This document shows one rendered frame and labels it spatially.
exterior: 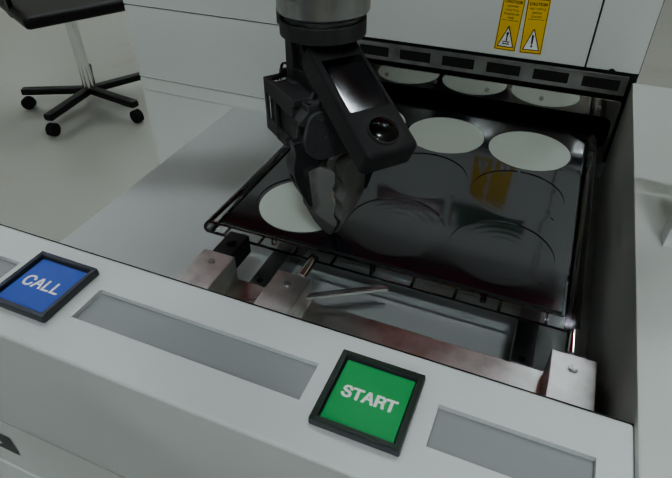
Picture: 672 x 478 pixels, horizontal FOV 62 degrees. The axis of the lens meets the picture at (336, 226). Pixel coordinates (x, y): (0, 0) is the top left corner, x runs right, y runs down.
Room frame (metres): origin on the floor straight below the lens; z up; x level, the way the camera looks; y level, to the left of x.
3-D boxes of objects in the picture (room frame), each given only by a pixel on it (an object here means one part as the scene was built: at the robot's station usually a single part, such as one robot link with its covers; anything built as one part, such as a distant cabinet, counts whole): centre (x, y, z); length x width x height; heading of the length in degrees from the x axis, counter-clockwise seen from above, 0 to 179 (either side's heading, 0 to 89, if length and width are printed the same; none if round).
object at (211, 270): (0.37, 0.13, 0.89); 0.08 x 0.03 x 0.03; 157
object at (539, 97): (0.76, -0.17, 0.89); 0.44 x 0.02 x 0.10; 67
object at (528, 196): (0.56, -0.10, 0.90); 0.34 x 0.34 x 0.01; 67
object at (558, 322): (0.40, -0.03, 0.90); 0.38 x 0.01 x 0.01; 67
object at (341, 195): (0.47, 0.00, 0.95); 0.06 x 0.03 x 0.09; 30
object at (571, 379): (0.25, -0.17, 0.89); 0.08 x 0.03 x 0.03; 157
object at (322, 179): (0.45, 0.03, 0.95); 0.06 x 0.03 x 0.09; 30
